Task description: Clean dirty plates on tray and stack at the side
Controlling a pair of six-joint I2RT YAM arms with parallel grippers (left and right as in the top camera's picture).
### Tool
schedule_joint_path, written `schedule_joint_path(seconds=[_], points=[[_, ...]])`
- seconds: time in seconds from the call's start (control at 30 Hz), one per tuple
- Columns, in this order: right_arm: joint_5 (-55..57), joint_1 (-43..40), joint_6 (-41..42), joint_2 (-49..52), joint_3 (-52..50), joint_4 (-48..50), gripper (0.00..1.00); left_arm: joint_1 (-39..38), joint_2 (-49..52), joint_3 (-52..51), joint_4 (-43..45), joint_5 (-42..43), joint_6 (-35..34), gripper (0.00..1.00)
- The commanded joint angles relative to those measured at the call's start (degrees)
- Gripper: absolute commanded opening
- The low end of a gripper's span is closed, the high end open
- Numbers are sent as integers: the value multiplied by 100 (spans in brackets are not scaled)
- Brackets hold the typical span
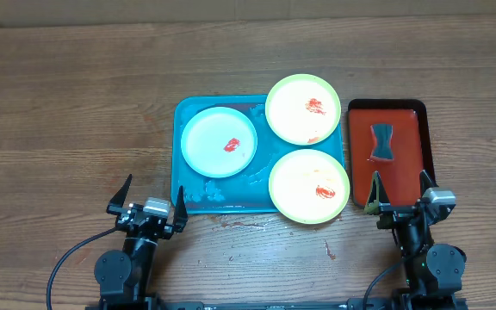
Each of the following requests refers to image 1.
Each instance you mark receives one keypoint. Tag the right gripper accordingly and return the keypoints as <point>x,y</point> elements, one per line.
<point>397,216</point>

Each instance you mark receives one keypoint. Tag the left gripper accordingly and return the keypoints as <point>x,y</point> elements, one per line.
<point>180,219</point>

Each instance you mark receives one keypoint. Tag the yellow-green plate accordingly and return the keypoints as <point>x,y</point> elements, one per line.
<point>309,186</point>
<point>303,109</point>

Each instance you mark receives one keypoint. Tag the light blue plate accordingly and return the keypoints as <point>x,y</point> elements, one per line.
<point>219,142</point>

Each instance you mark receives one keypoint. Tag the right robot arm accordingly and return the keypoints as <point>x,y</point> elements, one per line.
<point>433,271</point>

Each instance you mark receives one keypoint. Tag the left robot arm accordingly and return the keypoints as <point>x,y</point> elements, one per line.
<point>123,275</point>

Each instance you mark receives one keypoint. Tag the red and black tray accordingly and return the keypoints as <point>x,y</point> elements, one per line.
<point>411,145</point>

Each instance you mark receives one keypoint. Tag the teal plastic tray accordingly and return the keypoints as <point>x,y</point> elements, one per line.
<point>248,190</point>

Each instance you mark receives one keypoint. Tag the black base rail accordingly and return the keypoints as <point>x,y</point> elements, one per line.
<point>350,304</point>

